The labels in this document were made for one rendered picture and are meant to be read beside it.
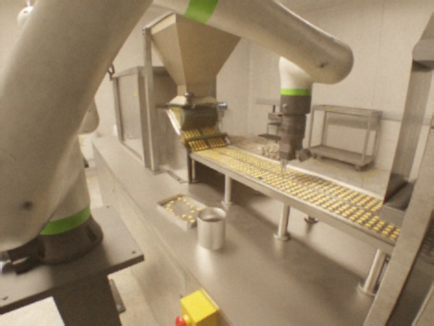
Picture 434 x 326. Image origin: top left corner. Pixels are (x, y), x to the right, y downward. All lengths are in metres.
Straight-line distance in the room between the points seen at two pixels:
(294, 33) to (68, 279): 0.63
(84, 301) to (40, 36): 0.52
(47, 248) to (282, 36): 0.61
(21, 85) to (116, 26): 0.11
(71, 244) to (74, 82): 0.34
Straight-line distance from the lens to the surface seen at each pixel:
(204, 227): 0.64
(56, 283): 0.50
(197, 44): 1.04
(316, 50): 0.56
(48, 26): 0.28
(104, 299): 0.64
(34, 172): 0.30
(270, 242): 0.72
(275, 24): 0.51
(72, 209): 0.50
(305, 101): 0.70
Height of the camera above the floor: 1.23
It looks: 18 degrees down
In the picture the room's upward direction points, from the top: straight up
